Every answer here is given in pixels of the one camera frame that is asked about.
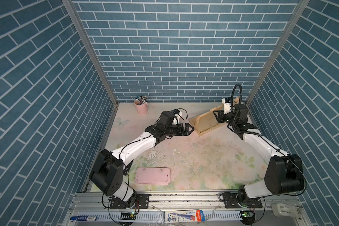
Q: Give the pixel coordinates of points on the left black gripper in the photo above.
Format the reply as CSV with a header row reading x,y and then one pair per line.
x,y
185,133

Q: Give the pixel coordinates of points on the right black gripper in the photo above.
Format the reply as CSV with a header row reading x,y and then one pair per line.
x,y
216,117

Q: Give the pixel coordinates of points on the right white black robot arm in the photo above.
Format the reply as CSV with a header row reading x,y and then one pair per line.
x,y
284,173

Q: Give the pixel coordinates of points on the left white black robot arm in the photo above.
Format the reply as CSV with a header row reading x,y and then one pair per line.
x,y
110,166

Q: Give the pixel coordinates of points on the wooden jewelry display stand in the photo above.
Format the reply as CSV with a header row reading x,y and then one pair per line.
x,y
206,122

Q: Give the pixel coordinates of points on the pink pen holder cup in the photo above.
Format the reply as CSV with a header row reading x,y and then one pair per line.
x,y
141,109

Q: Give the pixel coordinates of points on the pink plastic tray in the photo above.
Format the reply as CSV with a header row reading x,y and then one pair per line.
x,y
153,175

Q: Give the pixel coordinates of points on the pens in cup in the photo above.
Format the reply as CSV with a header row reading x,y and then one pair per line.
x,y
140,100

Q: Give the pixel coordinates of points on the toothpaste box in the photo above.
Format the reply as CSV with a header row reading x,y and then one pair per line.
x,y
184,216

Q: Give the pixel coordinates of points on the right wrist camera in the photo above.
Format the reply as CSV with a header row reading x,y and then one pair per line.
x,y
227,105

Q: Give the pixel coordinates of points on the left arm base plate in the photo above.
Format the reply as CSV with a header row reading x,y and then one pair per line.
x,y
138,201

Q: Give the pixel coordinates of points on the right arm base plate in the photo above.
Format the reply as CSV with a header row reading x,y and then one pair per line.
x,y
233,201

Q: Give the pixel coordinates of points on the white plastic bracket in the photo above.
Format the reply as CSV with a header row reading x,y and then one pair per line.
x,y
284,210

